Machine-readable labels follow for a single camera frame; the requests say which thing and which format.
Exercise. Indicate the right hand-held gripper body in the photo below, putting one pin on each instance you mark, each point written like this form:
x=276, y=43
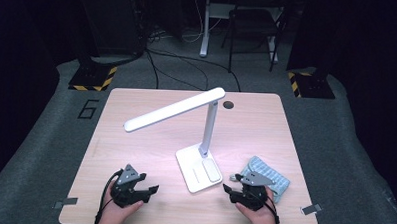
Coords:
x=253, y=194

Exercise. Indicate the person's right hand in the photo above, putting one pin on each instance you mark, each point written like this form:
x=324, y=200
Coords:
x=262, y=222

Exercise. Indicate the light blue cloth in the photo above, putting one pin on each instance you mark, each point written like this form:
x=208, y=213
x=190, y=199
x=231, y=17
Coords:
x=272, y=174

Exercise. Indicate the black striped stand base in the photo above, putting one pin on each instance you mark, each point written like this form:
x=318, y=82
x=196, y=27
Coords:
x=314, y=86
x=91, y=76

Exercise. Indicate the white desk lamp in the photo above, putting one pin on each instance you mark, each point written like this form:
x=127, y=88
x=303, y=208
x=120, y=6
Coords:
x=173, y=109

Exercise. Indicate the grey tape piece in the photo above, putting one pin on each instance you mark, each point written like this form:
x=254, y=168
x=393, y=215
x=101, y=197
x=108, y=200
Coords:
x=66, y=201
x=311, y=209

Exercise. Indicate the black cabinet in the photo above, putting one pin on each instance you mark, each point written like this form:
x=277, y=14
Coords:
x=113, y=22

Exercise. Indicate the black folding chair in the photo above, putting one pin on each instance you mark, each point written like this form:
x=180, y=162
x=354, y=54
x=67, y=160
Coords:
x=253, y=24

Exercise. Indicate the person's left hand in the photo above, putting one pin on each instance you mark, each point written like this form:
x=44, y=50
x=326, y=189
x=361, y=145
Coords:
x=114, y=217

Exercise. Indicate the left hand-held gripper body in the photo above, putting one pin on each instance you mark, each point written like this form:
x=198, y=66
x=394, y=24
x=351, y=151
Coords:
x=125, y=178

